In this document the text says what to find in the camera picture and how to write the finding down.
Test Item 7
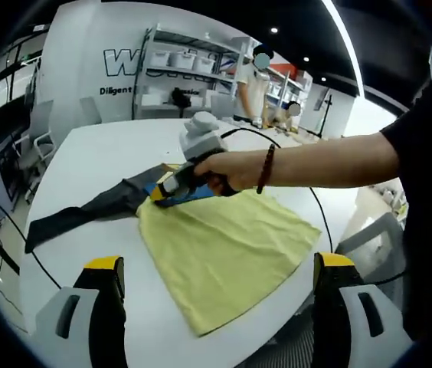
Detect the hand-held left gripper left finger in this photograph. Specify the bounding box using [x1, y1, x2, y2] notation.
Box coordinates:
[31, 255, 128, 368]

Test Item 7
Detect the brown bead bracelet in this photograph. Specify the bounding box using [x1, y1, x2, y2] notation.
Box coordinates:
[256, 143, 277, 196]

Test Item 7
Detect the white box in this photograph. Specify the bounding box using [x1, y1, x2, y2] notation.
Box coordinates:
[141, 91, 168, 108]

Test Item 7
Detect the person's right hand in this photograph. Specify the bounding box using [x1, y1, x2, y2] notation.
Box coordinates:
[192, 150, 269, 197]

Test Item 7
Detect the long ceiling light strip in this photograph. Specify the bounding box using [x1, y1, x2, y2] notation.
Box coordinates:
[321, 0, 367, 97]

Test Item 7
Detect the black cable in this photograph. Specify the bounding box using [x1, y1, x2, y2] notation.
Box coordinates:
[218, 128, 408, 287]
[0, 198, 64, 291]

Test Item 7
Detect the grey office chair with armrests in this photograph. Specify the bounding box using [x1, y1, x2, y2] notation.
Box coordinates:
[31, 100, 57, 195]

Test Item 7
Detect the black monitor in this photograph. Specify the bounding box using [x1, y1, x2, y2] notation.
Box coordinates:
[0, 143, 21, 202]

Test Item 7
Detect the black tripod stand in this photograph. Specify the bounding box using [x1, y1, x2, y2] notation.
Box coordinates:
[314, 87, 335, 138]

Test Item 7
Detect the grey perforated chair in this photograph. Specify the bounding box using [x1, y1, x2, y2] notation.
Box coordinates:
[238, 212, 408, 368]

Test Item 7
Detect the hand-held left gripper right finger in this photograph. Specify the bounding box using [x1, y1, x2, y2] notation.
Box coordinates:
[312, 251, 413, 368]

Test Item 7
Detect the grey metal shelf rack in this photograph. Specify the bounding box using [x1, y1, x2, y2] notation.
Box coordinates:
[133, 22, 254, 120]

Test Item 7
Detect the yellow grey blue garment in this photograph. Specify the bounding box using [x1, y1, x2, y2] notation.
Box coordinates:
[24, 163, 322, 338]

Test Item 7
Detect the shelf rack with bins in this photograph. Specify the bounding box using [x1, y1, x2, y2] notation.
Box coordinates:
[267, 63, 315, 116]

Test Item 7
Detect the white storage bin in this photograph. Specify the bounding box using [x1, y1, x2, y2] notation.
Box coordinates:
[150, 51, 171, 68]
[169, 51, 196, 71]
[195, 55, 217, 74]

